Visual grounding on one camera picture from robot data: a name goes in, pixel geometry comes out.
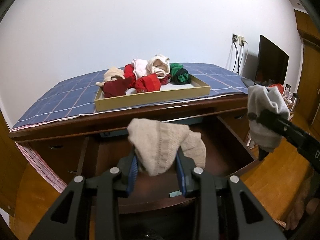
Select dark red striped-band underwear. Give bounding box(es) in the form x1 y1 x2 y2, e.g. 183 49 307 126
159 74 171 86

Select tan socks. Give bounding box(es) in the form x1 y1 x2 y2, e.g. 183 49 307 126
127 119 206 177

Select wall power outlet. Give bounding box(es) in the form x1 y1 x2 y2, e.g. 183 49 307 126
232 34 247 46

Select pale pink underwear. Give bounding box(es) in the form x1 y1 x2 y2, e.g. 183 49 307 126
131 59 149 80

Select wooden wardrobe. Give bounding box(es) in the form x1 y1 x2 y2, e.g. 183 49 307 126
295 10 319 138

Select black television screen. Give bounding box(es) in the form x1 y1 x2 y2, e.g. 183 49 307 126
255 35 289 85

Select wooden door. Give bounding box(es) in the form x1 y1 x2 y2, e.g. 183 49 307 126
0 113 27 217

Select person's right hand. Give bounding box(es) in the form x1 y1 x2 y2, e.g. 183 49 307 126
285 171 319 230

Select wooden drawer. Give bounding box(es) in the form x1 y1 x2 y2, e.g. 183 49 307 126
77 115 259 214

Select white cable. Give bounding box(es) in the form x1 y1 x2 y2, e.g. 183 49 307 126
226 41 250 75

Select maroon underwear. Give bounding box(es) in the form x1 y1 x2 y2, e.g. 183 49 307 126
103 77 135 98

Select black cable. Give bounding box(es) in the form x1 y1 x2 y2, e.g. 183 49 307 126
231 41 245 74

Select blue plaid tablecloth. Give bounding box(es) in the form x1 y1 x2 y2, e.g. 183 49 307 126
12 63 247 184

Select green black striped underwear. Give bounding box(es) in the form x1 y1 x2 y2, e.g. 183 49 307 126
170 63 191 85

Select cream white underwear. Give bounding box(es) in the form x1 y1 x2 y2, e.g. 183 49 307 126
146 54 170 79

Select red clutter item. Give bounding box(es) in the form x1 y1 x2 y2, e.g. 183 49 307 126
269 83 284 95

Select teal paper card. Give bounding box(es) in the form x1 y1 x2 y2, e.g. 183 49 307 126
169 191 182 198

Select white blue grey underwear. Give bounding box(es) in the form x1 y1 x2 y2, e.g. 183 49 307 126
247 85 290 152

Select bright red garment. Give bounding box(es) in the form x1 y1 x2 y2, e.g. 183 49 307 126
124 64 136 80

